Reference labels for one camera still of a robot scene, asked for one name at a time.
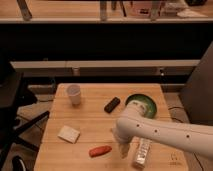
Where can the green bowl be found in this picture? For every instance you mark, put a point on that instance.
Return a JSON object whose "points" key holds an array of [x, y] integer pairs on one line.
{"points": [[151, 107]]}

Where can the grey metal shelf rail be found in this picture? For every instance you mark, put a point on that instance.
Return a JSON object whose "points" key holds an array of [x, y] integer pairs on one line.
{"points": [[92, 64]]}

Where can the white glue bottle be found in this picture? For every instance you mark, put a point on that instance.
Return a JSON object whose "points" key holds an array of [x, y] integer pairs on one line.
{"points": [[141, 153]]}

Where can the white paper cup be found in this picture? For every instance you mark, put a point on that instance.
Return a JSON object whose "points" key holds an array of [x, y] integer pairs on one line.
{"points": [[74, 94]]}

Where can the black chair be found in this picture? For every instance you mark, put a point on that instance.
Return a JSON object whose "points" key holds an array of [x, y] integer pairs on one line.
{"points": [[14, 93]]}

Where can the red orange pepper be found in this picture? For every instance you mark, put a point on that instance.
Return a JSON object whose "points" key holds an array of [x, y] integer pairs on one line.
{"points": [[101, 150]]}

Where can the white folded cloth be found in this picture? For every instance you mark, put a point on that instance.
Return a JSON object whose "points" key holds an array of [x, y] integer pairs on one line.
{"points": [[69, 134]]}

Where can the translucent yellowish gripper tool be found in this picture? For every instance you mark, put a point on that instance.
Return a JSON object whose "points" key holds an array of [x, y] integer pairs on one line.
{"points": [[123, 149]]}

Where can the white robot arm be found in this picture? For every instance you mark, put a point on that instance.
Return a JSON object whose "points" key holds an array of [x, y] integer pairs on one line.
{"points": [[192, 138]]}

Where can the dark grey panel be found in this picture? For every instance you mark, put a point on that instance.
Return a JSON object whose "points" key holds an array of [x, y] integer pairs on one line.
{"points": [[197, 94]]}

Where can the dark brown rectangular block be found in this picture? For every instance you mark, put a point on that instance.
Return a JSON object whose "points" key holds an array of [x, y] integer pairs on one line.
{"points": [[112, 105]]}

